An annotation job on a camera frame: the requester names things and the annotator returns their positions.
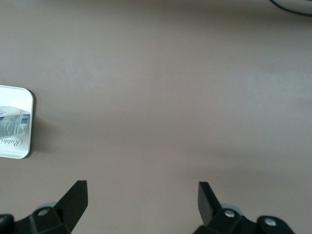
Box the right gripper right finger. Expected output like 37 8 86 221
192 181 296 234

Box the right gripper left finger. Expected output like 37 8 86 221
0 180 89 234

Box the blue white milk carton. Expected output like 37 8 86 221
0 105 31 138

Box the cream rabbit print tray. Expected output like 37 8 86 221
0 84 35 160

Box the black cable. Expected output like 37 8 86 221
269 0 312 17

